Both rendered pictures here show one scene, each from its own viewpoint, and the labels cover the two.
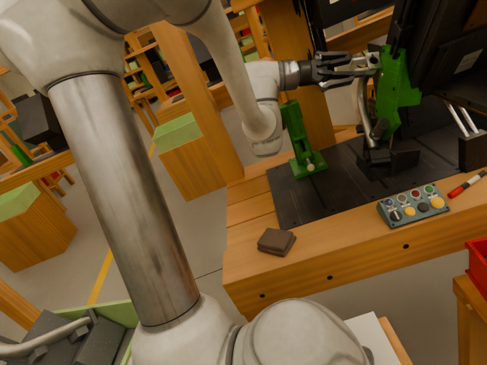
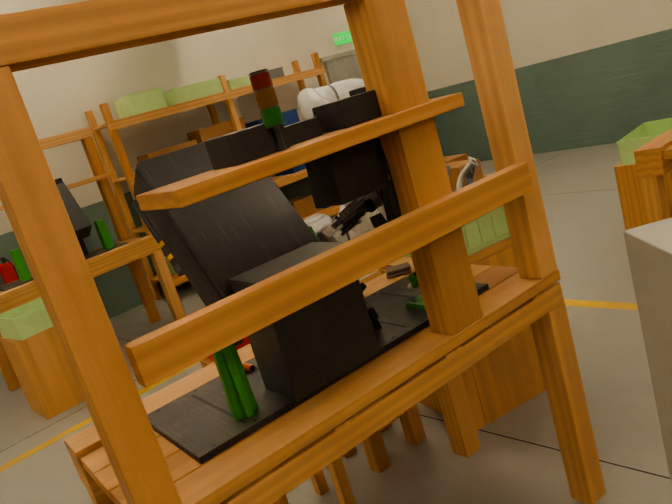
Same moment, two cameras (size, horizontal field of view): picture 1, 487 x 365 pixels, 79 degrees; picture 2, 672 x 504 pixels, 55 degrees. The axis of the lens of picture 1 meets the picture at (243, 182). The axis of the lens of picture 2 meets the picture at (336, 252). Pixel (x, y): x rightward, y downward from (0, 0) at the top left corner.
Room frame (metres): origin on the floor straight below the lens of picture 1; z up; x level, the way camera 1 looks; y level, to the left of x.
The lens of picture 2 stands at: (2.32, -1.84, 1.63)
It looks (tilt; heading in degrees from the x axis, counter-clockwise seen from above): 13 degrees down; 137
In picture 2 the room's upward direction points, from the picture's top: 17 degrees counter-clockwise
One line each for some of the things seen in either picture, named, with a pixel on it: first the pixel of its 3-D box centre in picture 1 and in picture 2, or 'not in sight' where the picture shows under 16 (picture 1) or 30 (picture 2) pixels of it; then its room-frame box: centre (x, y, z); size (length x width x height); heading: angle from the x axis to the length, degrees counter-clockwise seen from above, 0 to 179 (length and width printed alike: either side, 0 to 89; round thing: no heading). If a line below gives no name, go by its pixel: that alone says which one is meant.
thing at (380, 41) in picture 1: (425, 76); (306, 316); (0.95, -0.75, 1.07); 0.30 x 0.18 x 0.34; 80
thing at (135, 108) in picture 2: not in sight; (241, 167); (-4.05, 2.99, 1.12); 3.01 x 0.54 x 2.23; 85
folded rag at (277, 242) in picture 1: (275, 241); (398, 270); (0.67, -0.01, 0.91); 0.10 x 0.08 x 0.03; 41
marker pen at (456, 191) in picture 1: (467, 184); not in sight; (0.57, -0.54, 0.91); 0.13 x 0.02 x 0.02; 101
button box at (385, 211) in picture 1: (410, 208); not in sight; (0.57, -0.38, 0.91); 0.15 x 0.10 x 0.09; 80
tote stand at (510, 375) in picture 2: not in sight; (454, 319); (0.39, 0.61, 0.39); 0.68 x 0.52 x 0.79; 160
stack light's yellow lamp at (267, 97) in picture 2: not in sight; (266, 99); (1.11, -0.79, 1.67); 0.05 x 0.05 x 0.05
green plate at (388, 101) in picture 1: (399, 80); not in sight; (0.79, -0.54, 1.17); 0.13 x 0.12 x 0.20; 80
